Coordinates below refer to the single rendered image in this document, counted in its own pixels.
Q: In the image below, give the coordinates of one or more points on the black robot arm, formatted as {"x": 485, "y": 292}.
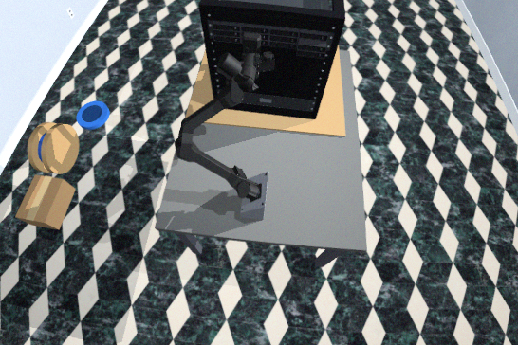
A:
{"x": 228, "y": 97}

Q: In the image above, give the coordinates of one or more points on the tan flat board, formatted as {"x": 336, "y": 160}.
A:
{"x": 329, "y": 122}

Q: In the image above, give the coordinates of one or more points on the black server rack frame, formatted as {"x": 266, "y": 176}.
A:
{"x": 295, "y": 87}

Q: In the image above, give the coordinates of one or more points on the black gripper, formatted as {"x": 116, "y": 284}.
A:
{"x": 251, "y": 43}

